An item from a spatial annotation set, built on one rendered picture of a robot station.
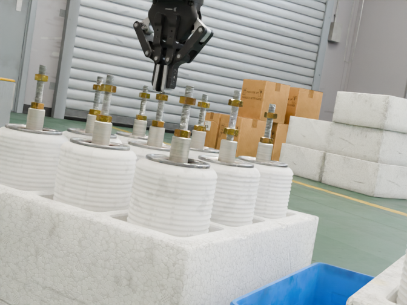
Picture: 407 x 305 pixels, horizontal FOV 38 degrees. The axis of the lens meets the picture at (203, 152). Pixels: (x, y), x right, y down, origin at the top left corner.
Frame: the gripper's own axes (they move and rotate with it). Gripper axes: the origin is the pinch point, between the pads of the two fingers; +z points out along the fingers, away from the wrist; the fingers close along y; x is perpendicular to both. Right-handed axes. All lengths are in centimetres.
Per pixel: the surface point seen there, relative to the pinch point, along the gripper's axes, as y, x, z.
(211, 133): 197, -334, 21
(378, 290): -37.5, 13.0, 17.0
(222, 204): -14.5, 3.3, 14.7
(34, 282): -0.6, 19.3, 26.4
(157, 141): -0.9, 0.6, 8.9
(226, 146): -12.2, 0.5, 7.7
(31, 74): 391, -310, -4
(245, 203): -16.4, 0.7, 14.4
